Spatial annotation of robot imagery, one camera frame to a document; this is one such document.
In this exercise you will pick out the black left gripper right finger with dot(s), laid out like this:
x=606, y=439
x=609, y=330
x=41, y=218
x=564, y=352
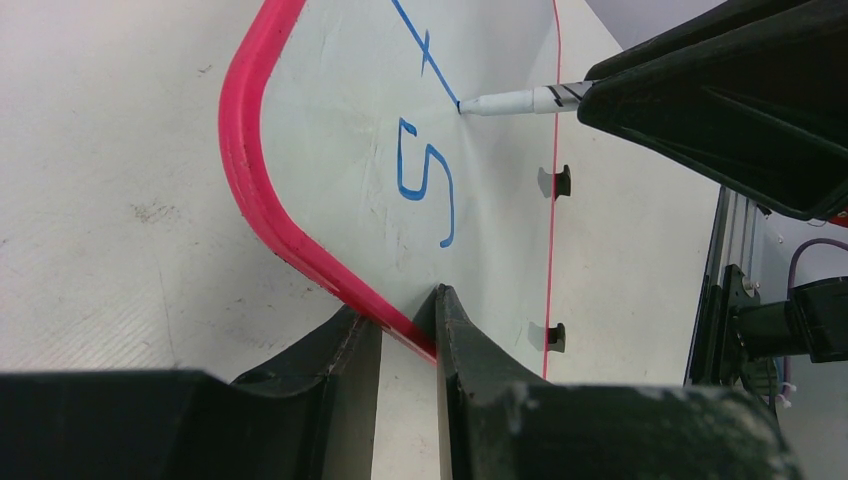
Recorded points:
x=499, y=420

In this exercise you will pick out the black left whiteboard foot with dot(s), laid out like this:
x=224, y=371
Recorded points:
x=556, y=338

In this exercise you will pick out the blue white whiteboard marker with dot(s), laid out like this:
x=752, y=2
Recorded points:
x=547, y=99

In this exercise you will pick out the black whiteboard foot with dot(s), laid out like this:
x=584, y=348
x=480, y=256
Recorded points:
x=556, y=338
x=562, y=183

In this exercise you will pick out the black right whiteboard foot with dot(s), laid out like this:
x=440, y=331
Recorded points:
x=562, y=183

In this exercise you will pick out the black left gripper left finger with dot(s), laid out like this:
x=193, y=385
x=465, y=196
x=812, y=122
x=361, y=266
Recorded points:
x=307, y=413

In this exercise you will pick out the pink framed whiteboard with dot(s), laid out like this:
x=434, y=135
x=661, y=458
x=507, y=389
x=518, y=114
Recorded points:
x=344, y=150

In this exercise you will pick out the aluminium frame rail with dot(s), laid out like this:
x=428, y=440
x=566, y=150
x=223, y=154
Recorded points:
x=731, y=282

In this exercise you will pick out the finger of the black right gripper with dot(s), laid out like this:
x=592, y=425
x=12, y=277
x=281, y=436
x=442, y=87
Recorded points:
x=727, y=17
x=761, y=110

